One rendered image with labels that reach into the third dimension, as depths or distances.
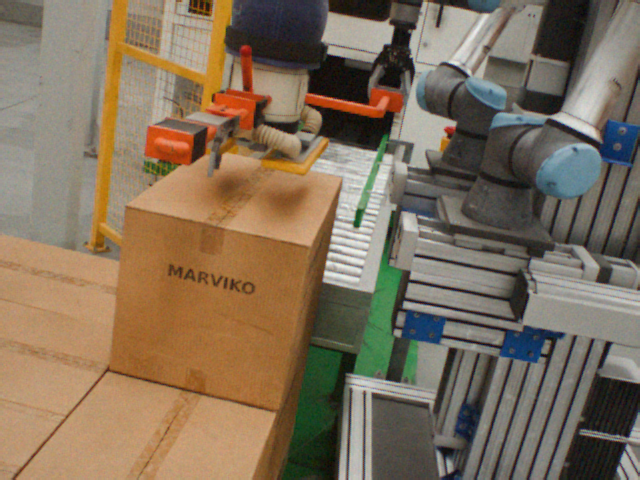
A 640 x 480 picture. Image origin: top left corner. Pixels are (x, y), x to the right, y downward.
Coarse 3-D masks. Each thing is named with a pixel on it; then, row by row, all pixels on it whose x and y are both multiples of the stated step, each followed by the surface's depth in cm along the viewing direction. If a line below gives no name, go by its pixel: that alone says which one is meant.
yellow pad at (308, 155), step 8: (312, 144) 182; (320, 144) 187; (272, 152) 170; (304, 152) 174; (312, 152) 177; (320, 152) 181; (264, 160) 164; (272, 160) 164; (280, 160) 165; (288, 160) 166; (296, 160) 165; (304, 160) 168; (312, 160) 171; (272, 168) 164; (280, 168) 164; (288, 168) 164; (296, 168) 163; (304, 168) 163
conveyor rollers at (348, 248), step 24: (336, 144) 439; (312, 168) 380; (336, 168) 387; (360, 168) 395; (384, 168) 406; (360, 192) 352; (336, 216) 311; (336, 240) 285; (360, 240) 292; (336, 264) 260; (360, 264) 267
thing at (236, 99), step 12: (216, 96) 149; (228, 96) 148; (240, 96) 156; (252, 96) 155; (264, 96) 155; (240, 108) 149; (252, 108) 148; (264, 108) 154; (252, 120) 149; (264, 120) 156
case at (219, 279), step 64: (192, 192) 175; (256, 192) 185; (320, 192) 195; (128, 256) 163; (192, 256) 161; (256, 256) 159; (320, 256) 192; (128, 320) 168; (192, 320) 166; (256, 320) 163; (192, 384) 170; (256, 384) 168
